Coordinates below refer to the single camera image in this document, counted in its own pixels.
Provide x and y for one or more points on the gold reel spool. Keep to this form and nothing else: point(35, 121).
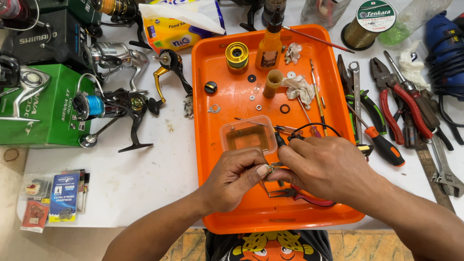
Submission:
point(237, 56)

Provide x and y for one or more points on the black flat washer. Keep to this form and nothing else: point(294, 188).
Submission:
point(249, 76)

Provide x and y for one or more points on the person's black printed shirt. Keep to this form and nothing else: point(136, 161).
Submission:
point(268, 248)

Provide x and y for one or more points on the orange plastic tray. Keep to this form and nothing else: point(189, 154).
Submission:
point(224, 137)

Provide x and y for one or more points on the yellow and black tool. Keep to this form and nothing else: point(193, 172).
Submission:
point(365, 148)

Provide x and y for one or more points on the dark green box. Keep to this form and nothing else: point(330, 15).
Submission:
point(78, 7)

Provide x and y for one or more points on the white crumpled tissue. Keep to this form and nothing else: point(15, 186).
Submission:
point(411, 65)

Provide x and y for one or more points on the clear glass jar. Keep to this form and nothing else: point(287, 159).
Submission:
point(324, 12)

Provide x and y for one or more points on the dark small jar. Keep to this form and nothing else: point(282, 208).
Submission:
point(272, 7)

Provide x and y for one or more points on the steel ruler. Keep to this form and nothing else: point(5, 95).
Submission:
point(431, 174)

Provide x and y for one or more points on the orange oil bottle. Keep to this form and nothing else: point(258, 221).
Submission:
point(269, 50)

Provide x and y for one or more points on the blue power drill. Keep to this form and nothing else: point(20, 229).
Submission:
point(444, 43)

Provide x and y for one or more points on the fishing line spool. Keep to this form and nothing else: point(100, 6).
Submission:
point(366, 27)

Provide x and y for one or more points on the black reel with blue line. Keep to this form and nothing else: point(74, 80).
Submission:
point(119, 103)

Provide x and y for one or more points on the silver combination wrench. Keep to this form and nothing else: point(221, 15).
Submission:
point(356, 94)

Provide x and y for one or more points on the person's right hand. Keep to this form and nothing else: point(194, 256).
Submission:
point(333, 170)

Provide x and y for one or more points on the dark fish hook packets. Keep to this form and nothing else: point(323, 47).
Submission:
point(83, 188)

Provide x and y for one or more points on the person's left hand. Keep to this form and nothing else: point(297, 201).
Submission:
point(228, 185)

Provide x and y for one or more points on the black and gold reel body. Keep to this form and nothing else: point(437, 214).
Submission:
point(174, 63)

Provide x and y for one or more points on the orange and black screwdriver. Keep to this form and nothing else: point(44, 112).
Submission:
point(386, 147)

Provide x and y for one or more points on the black reel with gold spool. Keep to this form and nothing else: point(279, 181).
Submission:
point(116, 9)

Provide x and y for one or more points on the small crumpled tissue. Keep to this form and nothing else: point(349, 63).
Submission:
point(293, 53)

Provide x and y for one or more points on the blue fish hook packet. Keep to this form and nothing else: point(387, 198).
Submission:
point(64, 197)

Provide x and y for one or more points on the yellow tissue pack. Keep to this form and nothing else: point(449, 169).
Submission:
point(174, 36)

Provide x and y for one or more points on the silver and black reel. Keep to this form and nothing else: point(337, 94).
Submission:
point(25, 81)

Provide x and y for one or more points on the dirty lint wad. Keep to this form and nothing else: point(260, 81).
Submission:
point(188, 108)

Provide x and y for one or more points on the black reel box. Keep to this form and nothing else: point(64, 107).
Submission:
point(40, 40)

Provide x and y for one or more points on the tan grease tube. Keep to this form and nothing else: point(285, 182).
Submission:
point(272, 84)

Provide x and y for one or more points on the silver spinning reel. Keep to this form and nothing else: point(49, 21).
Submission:
point(116, 58)

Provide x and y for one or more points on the thin metal pick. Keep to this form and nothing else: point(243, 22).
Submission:
point(250, 121)

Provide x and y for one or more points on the clear fish hook packet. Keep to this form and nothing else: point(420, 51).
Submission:
point(36, 186)

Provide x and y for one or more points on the red fish hook packet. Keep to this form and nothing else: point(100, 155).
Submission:
point(35, 215)

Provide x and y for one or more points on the white flat washer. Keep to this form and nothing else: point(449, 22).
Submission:
point(288, 73)

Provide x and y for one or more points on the large crumpled tissue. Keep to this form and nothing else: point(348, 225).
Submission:
point(300, 90)

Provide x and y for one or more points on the clear plastic container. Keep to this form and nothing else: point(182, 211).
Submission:
point(246, 137)

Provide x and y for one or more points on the clear plastic bottle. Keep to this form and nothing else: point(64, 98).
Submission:
point(413, 20)

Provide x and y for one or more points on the black round knob cap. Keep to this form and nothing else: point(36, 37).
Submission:
point(210, 87)

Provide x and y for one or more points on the dark reel with red spool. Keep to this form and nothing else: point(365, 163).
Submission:
point(14, 12)

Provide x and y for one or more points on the black reel part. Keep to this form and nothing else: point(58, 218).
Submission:
point(250, 14)

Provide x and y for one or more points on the silver adjustable wrench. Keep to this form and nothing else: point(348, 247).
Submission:
point(444, 166)

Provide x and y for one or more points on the green reel box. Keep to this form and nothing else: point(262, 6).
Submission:
point(54, 119)

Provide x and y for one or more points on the small metal reel part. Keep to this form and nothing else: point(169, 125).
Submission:
point(273, 168)

